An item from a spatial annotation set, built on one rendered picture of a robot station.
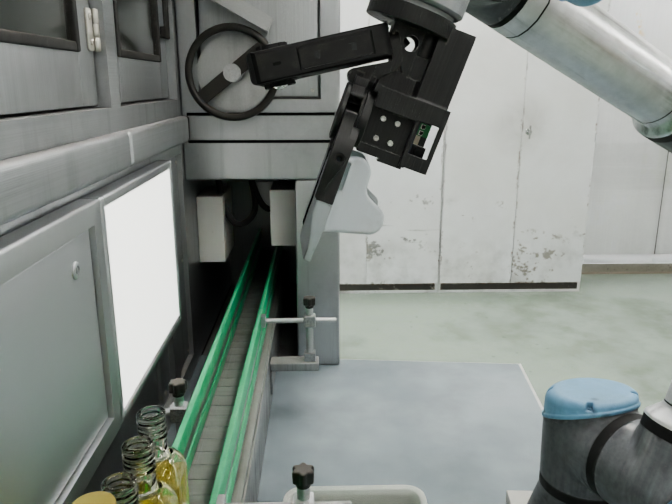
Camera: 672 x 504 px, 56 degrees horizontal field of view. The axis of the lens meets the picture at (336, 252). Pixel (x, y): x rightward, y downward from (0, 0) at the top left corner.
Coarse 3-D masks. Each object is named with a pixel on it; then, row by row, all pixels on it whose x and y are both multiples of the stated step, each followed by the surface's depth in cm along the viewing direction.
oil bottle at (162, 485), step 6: (156, 480) 62; (162, 480) 62; (162, 486) 61; (168, 486) 62; (156, 492) 60; (162, 492) 60; (168, 492) 61; (174, 492) 62; (144, 498) 59; (150, 498) 59; (156, 498) 59; (162, 498) 60; (168, 498) 61; (174, 498) 62
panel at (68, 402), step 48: (96, 192) 88; (0, 240) 61; (48, 240) 68; (96, 240) 82; (0, 288) 59; (48, 288) 69; (96, 288) 84; (0, 336) 59; (48, 336) 69; (96, 336) 84; (0, 384) 59; (48, 384) 69; (96, 384) 84; (144, 384) 105; (0, 432) 59; (48, 432) 69; (96, 432) 84; (0, 480) 59; (48, 480) 69
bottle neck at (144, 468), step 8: (128, 440) 60; (136, 440) 60; (144, 440) 60; (152, 440) 60; (128, 448) 58; (136, 448) 60; (144, 448) 58; (152, 448) 59; (128, 456) 58; (136, 456) 58; (144, 456) 58; (152, 456) 59; (128, 464) 58; (136, 464) 58; (144, 464) 58; (152, 464) 59; (136, 472) 58; (144, 472) 59; (152, 472) 59; (144, 480) 59; (152, 480) 59; (144, 488) 59; (152, 488) 60
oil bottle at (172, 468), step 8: (168, 448) 67; (168, 456) 66; (176, 456) 66; (160, 464) 65; (168, 464) 65; (176, 464) 66; (184, 464) 68; (160, 472) 64; (168, 472) 64; (176, 472) 65; (184, 472) 68; (168, 480) 64; (176, 480) 65; (184, 480) 68; (176, 488) 64; (184, 488) 68; (184, 496) 67
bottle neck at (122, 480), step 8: (120, 472) 55; (128, 472) 55; (104, 480) 54; (112, 480) 54; (120, 480) 55; (128, 480) 54; (136, 480) 54; (104, 488) 52; (112, 488) 54; (120, 488) 52; (128, 488) 53; (136, 488) 54; (120, 496) 52; (128, 496) 53; (136, 496) 54
